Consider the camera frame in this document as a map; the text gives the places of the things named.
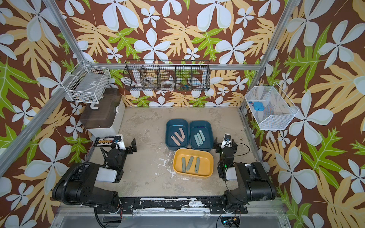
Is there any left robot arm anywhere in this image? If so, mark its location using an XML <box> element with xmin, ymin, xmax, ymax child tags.
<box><xmin>52</xmin><ymin>135</ymin><xmax>137</xmax><ymax>212</ymax></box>

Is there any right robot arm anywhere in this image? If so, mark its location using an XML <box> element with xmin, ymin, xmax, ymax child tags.
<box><xmin>213</xmin><ymin>140</ymin><xmax>277</xmax><ymax>207</ymax></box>

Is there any right teal storage box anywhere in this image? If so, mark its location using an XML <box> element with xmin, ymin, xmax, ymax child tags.
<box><xmin>189</xmin><ymin>120</ymin><xmax>214</xmax><ymax>152</ymax></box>

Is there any teal storage box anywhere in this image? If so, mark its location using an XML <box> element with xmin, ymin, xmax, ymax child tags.
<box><xmin>165</xmin><ymin>119</ymin><xmax>190</xmax><ymax>151</ymax></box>
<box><xmin>189</xmin><ymin>120</ymin><xmax>214</xmax><ymax>152</ymax></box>

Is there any yellow storage box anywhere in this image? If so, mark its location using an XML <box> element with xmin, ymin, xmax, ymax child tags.
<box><xmin>173</xmin><ymin>148</ymin><xmax>214</xmax><ymax>178</ymax></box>

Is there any left teal storage box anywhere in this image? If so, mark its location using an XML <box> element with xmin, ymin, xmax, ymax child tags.
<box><xmin>165</xmin><ymin>119</ymin><xmax>190</xmax><ymax>151</ymax></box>

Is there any yellow connector power board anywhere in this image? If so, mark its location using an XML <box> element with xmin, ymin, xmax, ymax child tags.
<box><xmin>93</xmin><ymin>137</ymin><xmax>114</xmax><ymax>147</ymax></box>

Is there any brown lidded white container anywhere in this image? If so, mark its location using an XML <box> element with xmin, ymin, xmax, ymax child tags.
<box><xmin>79</xmin><ymin>88</ymin><xmax>125</xmax><ymax>137</ymax></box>

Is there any blue object in basket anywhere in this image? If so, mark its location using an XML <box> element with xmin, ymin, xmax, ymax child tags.
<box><xmin>253</xmin><ymin>102</ymin><xmax>265</xmax><ymax>111</ymax></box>

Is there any small electronics board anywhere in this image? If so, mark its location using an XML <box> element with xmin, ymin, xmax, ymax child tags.
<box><xmin>220</xmin><ymin>217</ymin><xmax>240</xmax><ymax>228</ymax></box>

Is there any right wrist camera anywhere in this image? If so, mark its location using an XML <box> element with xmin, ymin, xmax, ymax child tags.
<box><xmin>221</xmin><ymin>134</ymin><xmax>238</xmax><ymax>149</ymax></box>

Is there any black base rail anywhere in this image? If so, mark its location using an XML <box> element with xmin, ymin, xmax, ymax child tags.
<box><xmin>119</xmin><ymin>195</ymin><xmax>248</xmax><ymax>215</ymax></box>

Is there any white wire basket right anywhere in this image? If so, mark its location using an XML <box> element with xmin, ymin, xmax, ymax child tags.
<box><xmin>245</xmin><ymin>83</ymin><xmax>299</xmax><ymax>131</ymax></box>

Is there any white wire basket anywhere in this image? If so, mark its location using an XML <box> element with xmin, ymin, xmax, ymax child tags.
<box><xmin>245</xmin><ymin>83</ymin><xmax>299</xmax><ymax>131</ymax></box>
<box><xmin>62</xmin><ymin>60</ymin><xmax>111</xmax><ymax>104</ymax></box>

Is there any black wire basket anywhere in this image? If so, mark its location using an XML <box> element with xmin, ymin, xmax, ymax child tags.
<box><xmin>123</xmin><ymin>59</ymin><xmax>211</xmax><ymax>91</ymax></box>

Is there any white wire basket left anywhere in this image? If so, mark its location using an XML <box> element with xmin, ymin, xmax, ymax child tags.
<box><xmin>62</xmin><ymin>60</ymin><xmax>111</xmax><ymax>104</ymax></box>

